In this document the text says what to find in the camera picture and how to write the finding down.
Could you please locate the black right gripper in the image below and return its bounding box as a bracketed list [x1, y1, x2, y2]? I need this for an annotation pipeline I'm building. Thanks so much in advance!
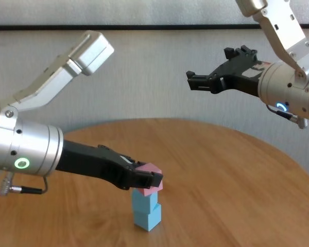
[185, 45, 271, 98]

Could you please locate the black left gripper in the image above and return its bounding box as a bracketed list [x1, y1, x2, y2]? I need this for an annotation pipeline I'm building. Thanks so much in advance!
[55, 140, 164, 191]

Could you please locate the pink cube block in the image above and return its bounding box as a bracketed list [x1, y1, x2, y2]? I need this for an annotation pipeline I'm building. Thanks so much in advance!
[135, 162, 163, 198]

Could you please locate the light blue cube block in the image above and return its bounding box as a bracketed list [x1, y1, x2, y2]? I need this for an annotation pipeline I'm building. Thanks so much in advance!
[131, 189, 159, 215]
[133, 203, 162, 233]

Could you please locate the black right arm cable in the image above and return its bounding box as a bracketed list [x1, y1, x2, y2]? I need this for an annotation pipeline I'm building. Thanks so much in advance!
[266, 102, 308, 130]

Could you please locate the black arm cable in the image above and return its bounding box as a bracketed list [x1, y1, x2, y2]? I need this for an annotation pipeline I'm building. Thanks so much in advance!
[0, 171, 48, 198]
[266, 102, 308, 130]

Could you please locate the black horizontal wall rail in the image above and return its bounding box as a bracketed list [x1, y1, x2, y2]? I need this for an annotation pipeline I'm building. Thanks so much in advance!
[0, 23, 309, 32]

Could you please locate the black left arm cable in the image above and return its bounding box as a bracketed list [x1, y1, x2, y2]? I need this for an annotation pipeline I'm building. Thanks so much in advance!
[0, 171, 48, 198]

